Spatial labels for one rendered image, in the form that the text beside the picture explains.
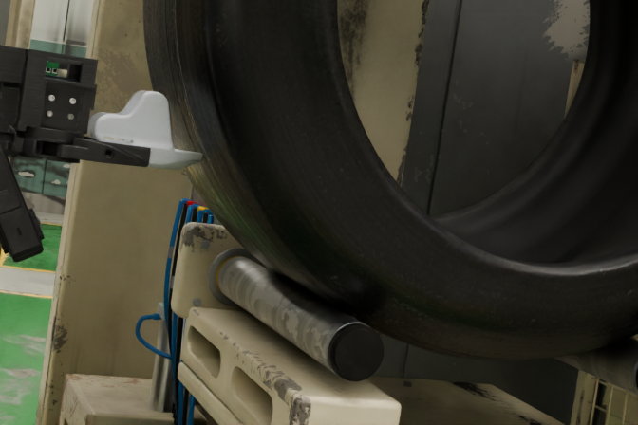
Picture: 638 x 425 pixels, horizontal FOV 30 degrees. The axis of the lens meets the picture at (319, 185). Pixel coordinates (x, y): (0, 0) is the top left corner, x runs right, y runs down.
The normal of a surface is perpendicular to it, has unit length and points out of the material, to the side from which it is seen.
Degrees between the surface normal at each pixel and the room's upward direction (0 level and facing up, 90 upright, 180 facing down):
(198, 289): 90
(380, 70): 90
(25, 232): 92
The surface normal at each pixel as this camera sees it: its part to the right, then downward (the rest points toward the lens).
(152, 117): 0.38, 0.11
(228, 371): -0.93, -0.12
